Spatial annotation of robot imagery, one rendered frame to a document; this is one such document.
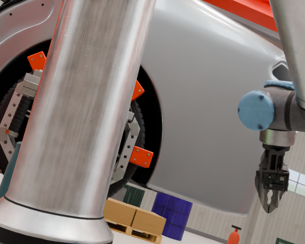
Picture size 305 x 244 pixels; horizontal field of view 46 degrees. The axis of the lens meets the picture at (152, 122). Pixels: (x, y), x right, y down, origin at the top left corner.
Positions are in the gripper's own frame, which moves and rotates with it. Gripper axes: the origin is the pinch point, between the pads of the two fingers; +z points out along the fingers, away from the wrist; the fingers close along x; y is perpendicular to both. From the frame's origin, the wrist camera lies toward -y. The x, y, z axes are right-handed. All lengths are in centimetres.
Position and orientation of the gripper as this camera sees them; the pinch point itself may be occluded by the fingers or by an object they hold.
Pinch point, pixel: (268, 207)
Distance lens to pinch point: 112.6
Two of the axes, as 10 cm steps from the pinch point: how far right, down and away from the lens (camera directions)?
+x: 9.7, 0.8, -2.3
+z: -0.2, 9.7, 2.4
